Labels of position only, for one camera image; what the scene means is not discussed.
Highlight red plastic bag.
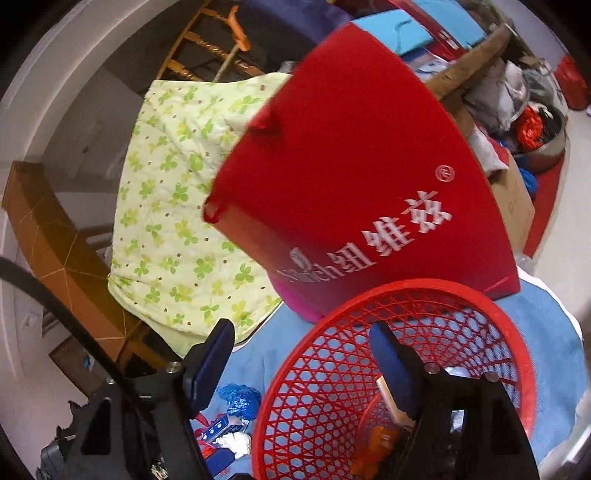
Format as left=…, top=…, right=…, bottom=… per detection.
left=553, top=56, right=591, bottom=110

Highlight wooden cabinet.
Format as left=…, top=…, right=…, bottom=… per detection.
left=2, top=161, right=160, bottom=370

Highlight light blue blanket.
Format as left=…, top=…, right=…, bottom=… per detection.
left=189, top=265, right=588, bottom=472

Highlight blue plastic bag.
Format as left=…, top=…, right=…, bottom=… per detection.
left=217, top=383, right=263, bottom=422

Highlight orange wrapper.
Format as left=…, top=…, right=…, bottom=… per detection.
left=350, top=425, right=402, bottom=478

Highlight dark blue bag orange handles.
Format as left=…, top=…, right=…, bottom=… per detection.
left=226, top=0, right=356, bottom=65

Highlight crumpled white tissue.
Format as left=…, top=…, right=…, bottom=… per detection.
left=213, top=431, right=254, bottom=460

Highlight black cable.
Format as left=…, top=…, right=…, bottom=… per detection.
left=0, top=257, right=144, bottom=407

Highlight red paper bag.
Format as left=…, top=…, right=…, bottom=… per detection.
left=202, top=22, right=522, bottom=319

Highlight small blue box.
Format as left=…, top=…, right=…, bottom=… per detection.
left=201, top=414, right=232, bottom=441

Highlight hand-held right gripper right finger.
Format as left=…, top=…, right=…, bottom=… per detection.
left=368, top=321, right=542, bottom=480

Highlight wooden chair frame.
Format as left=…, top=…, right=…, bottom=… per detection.
left=154, top=0, right=269, bottom=84

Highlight cardboard box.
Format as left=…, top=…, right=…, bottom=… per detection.
left=485, top=152, right=536, bottom=254

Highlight red mesh basket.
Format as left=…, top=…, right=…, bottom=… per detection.
left=252, top=279, right=539, bottom=480

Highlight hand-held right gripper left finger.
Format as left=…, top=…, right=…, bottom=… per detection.
left=76, top=318, right=236, bottom=480

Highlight steel basin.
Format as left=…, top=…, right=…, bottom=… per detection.
left=510, top=104, right=568, bottom=171

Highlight green floral blanket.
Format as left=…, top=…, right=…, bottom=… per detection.
left=107, top=71, right=293, bottom=355

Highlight light blue paper folder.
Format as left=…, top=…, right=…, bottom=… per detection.
left=351, top=0, right=488, bottom=58

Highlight small wooden block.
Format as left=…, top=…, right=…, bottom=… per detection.
left=375, top=376, right=415, bottom=428

